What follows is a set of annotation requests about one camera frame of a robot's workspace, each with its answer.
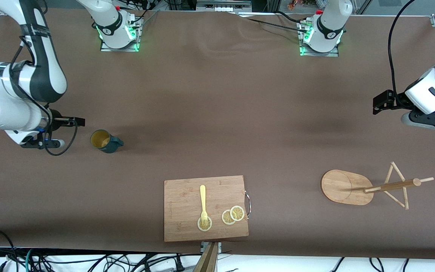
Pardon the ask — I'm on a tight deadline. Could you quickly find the wooden slat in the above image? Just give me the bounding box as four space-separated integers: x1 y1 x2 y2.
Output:
193 242 219 272

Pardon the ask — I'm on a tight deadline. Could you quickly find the metal bracket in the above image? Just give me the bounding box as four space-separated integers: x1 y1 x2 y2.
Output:
201 242 222 254

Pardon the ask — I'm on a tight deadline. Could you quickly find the teal cup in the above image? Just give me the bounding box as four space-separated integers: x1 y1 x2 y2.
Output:
90 129 124 154

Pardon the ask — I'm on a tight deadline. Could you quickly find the yellow fork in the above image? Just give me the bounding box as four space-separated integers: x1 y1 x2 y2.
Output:
200 184 209 228

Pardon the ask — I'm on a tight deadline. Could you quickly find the brown table cover cloth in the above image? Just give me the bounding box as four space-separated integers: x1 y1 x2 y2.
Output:
0 8 435 261

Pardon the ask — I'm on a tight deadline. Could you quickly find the wooden cup rack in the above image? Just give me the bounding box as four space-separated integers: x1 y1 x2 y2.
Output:
321 162 435 210

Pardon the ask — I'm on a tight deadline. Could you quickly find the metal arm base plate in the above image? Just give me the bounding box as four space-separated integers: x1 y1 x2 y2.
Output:
100 40 140 53
299 46 340 57

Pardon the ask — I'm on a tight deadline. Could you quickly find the teal cable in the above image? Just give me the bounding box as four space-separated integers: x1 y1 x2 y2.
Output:
24 248 34 272

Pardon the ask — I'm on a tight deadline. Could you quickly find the wooden cutting board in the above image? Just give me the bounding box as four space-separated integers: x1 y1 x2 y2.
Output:
164 175 251 243

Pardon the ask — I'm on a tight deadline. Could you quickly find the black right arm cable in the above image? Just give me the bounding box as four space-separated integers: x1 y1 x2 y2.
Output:
9 34 79 156

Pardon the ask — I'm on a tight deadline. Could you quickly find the lemon slice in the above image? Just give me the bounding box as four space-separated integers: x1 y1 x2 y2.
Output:
222 210 237 226
197 215 213 232
230 206 245 222

